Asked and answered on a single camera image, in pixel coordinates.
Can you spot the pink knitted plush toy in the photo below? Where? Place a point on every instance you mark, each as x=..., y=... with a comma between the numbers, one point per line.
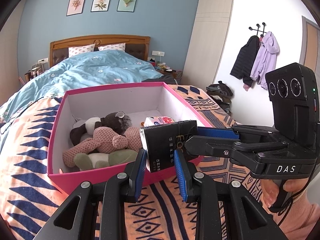
x=105, y=140

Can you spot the wooden nightstand with clutter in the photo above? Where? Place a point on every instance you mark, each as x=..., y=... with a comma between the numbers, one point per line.
x=166, y=71

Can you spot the black tissue pack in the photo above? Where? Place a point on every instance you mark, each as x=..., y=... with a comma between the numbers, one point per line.
x=165, y=140

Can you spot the black wall coat rack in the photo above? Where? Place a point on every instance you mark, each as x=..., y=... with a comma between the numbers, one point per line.
x=257, y=30

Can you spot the blue floral duvet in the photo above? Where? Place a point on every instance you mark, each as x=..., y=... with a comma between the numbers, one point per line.
x=87, y=67

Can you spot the green framed plant picture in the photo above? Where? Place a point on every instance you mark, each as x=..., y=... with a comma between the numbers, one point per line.
x=127, y=2

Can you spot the white wall socket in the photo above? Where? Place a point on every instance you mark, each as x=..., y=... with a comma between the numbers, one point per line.
x=158, y=53

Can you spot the pink framed flower picture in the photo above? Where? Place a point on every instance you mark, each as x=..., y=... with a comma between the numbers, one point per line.
x=76, y=5

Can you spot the wooden door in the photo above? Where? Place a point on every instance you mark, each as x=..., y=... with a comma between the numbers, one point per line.
x=311, y=42

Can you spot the floral tissue pack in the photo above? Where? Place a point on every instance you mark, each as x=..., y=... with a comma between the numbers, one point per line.
x=160, y=120

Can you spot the orange patterned blanket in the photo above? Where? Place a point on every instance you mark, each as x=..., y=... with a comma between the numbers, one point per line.
x=25, y=180

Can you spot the pink cardboard box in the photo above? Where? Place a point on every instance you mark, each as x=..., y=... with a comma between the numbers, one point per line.
x=57, y=140

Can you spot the lilac jacket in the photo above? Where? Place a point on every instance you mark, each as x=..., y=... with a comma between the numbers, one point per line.
x=265, y=60

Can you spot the black puffer jacket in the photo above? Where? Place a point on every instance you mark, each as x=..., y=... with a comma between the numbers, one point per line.
x=243, y=60

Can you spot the person's right hand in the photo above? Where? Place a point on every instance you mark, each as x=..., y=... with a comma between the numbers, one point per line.
x=268, y=192

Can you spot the wooden headboard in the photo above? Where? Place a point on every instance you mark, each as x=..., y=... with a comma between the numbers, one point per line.
x=100, y=40

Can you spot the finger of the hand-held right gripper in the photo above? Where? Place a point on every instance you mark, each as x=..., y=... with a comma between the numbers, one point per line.
x=217, y=133
x=215, y=147

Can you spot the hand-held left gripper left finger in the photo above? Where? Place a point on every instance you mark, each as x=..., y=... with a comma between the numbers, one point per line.
x=140, y=175

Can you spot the grey furry plush toy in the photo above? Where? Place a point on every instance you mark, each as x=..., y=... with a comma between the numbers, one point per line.
x=112, y=122

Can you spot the dark cloth on bed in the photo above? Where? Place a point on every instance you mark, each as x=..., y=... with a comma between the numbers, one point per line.
x=160, y=80

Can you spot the nightstand with bottles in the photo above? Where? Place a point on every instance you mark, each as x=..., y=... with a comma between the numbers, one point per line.
x=32, y=73

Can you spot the dark clothes pile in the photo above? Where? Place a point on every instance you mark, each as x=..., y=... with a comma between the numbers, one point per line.
x=220, y=95

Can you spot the green plush toy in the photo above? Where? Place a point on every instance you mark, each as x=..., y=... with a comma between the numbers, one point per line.
x=120, y=156

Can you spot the white patterned pillow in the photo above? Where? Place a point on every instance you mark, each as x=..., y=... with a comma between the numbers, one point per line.
x=112, y=47
x=81, y=50

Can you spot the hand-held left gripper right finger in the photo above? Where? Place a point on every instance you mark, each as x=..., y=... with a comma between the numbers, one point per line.
x=180, y=175

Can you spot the person's right forearm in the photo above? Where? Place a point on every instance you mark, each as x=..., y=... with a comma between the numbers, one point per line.
x=300, y=217

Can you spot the white framed flower picture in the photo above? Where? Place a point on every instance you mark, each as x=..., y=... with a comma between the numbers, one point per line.
x=101, y=2

